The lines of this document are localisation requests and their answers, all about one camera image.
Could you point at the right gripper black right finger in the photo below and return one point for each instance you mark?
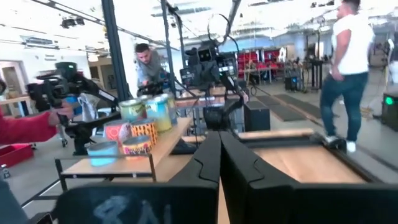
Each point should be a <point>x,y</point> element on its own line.
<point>295,205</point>

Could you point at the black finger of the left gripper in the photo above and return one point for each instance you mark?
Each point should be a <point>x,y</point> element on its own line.
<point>188,77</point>
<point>227,67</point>

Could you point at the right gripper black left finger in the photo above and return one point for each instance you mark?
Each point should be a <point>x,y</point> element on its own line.
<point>155,205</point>

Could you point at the tall tin can silver lid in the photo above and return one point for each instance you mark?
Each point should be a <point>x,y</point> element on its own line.
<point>172,107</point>

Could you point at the small yellow box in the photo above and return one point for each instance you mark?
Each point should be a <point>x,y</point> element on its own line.
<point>136,145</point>

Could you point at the colourful patterned box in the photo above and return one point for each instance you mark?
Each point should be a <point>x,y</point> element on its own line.
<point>144,129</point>

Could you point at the short light blue can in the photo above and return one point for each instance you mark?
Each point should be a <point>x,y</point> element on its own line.
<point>102,152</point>

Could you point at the pink patterned container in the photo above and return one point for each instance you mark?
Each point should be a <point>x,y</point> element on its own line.
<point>114,130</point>

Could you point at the other station black robot arm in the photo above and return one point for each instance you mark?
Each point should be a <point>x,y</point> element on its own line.
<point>62,88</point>
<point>152,87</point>

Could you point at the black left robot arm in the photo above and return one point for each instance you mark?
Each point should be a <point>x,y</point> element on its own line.
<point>217,116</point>

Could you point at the red storage cabinets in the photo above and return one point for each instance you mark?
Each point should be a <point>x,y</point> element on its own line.
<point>258,59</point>

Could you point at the black box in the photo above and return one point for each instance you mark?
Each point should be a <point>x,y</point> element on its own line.
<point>256,115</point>

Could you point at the dark metal pillar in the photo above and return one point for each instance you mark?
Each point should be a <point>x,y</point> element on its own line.
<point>115,49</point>

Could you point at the black floor mat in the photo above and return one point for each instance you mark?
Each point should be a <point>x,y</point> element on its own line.
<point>295,107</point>

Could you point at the clear plastic wrapped bundle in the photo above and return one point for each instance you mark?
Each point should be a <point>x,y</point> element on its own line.
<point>87,107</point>

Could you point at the black computer with green light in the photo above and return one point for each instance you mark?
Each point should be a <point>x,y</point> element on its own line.
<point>390,110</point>

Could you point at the red plastic bin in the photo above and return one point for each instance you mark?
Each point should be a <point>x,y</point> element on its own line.
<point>15,154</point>

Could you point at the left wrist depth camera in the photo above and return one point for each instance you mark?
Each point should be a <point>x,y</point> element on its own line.
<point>206,55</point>

